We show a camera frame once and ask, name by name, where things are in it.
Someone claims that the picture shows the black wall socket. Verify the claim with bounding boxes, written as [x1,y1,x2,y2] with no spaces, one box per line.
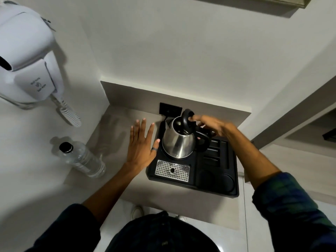
[159,102,183,117]

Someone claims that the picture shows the black plastic tray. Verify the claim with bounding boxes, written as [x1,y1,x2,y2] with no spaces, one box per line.
[146,119,240,198]

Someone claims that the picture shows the stainless steel electric kettle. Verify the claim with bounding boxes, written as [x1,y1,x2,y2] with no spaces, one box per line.
[161,109,212,159]

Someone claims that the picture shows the clear plastic water bottle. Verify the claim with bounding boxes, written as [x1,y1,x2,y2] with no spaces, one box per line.
[58,142,107,179]

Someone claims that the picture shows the person's right hand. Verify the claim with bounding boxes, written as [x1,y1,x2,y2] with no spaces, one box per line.
[189,114,232,138]

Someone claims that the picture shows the perforated metal drip grate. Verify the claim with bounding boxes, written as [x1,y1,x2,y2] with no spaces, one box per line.
[154,159,190,183]

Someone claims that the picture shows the person's right forearm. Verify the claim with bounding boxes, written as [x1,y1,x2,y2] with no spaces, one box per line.
[225,125,282,191]

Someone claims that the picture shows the person's left hand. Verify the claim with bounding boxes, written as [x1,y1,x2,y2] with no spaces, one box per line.
[125,118,160,171]

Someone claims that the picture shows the white wall-mounted hair dryer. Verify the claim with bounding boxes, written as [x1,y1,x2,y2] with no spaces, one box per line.
[0,0,65,109]

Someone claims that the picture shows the person's left forearm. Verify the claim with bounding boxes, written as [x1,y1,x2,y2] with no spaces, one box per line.
[83,161,148,225]

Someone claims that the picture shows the dark plaid shirt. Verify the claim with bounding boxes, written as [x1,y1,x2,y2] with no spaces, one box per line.
[25,172,336,252]

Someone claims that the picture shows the white coiled cord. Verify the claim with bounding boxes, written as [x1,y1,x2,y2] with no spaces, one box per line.
[51,93,82,128]

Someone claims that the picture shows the grey wall shelf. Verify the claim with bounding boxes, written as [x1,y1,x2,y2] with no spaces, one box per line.
[184,0,314,9]

